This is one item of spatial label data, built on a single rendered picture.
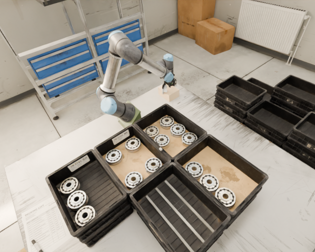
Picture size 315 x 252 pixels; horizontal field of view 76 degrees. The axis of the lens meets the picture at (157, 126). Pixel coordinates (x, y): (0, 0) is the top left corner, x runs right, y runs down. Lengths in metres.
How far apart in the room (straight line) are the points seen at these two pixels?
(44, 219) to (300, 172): 1.58
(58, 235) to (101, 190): 0.34
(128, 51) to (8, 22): 2.46
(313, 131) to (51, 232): 2.09
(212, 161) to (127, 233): 0.63
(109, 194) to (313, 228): 1.09
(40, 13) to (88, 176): 2.72
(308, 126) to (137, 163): 1.55
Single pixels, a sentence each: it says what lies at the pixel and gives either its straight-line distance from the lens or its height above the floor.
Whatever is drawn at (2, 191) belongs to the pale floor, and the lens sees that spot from 2.79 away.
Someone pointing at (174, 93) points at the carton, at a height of 0.76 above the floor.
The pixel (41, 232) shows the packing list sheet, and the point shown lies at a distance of 1.45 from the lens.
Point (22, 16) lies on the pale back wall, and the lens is 3.56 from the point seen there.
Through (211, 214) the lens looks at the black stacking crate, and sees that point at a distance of 1.14.
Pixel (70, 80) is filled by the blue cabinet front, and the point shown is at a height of 0.44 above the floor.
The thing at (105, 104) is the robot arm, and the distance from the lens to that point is 1.48.
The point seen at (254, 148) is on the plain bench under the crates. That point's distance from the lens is 1.57.
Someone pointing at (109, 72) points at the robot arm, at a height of 1.16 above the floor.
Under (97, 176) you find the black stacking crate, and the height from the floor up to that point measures 0.83.
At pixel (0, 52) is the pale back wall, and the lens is 3.64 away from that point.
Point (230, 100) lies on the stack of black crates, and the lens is 2.19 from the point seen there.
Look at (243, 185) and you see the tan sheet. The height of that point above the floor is 0.83.
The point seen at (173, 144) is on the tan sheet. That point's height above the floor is 0.83.
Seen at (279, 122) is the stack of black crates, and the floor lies 0.38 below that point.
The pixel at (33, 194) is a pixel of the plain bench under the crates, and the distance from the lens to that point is 1.60.
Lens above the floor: 1.89
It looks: 47 degrees down
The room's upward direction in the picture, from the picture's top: 7 degrees counter-clockwise
